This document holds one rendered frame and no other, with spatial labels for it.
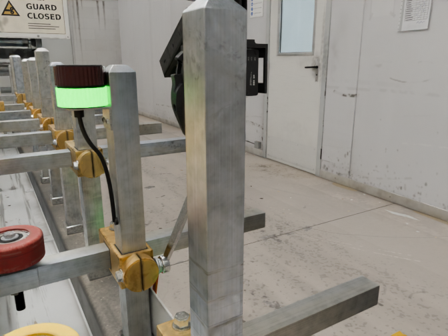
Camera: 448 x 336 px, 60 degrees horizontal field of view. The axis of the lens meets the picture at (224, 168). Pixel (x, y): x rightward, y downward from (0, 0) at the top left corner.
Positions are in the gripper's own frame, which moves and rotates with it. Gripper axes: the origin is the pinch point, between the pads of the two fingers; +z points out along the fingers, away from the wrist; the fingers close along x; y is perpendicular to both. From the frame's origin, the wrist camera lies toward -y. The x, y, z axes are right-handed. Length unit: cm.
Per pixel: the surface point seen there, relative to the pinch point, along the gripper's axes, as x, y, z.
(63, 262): -16.8, -12.4, 14.9
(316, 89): 255, -244, 12
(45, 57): -7, -83, -14
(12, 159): -20.3, -37.2, 4.7
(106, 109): -9.8, -9.1, -6.3
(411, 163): 253, -135, 63
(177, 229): -2.5, -4.6, 10.3
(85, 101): -12.8, -6.6, -7.7
